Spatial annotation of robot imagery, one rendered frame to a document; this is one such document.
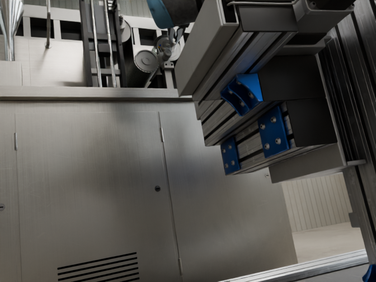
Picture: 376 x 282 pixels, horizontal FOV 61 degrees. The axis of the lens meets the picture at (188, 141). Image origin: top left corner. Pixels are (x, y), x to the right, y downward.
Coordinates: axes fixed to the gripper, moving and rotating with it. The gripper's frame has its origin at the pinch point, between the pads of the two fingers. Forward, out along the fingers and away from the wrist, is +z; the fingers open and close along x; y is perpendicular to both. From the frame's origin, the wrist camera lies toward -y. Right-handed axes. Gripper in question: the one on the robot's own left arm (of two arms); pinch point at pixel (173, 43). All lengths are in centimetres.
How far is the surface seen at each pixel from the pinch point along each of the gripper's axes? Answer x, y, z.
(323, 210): -249, 30, 201
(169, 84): 5.6, -17.3, 14.4
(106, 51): 36.4, -15.0, 1.0
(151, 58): 11.1, -2.1, 7.9
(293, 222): -205, 29, 211
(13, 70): 73, -3, 17
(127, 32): 21.6, 8.8, -0.8
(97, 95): 45, -46, 6
